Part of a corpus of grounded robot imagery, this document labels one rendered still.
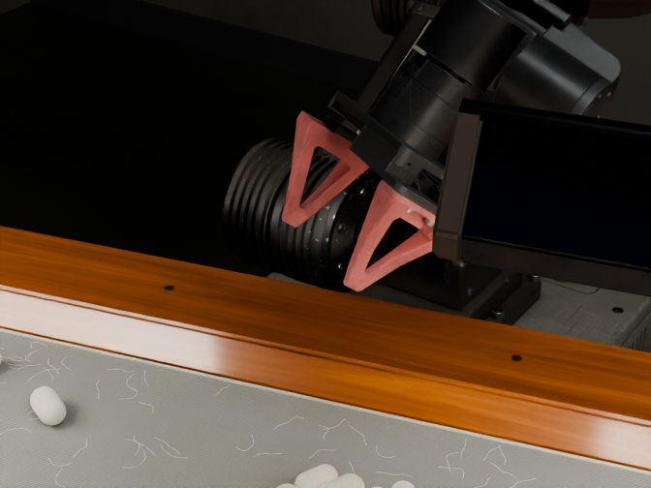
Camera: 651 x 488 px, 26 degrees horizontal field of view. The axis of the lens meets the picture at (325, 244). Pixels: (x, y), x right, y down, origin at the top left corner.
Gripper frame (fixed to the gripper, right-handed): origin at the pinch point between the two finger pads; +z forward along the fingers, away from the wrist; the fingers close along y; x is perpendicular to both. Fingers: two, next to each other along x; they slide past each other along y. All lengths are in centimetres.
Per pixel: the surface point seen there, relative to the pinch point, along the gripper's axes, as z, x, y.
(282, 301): 8.9, -12.1, 15.4
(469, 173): -11.0, 13.8, -23.3
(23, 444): 26.2, 5.0, 9.5
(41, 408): 23.6, 4.5, 11.1
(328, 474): 13.4, -7.9, -5.6
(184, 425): 18.8, -4.0, 6.4
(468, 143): -12.2, 14.4, -22.6
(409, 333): 4.4, -17.6, 6.5
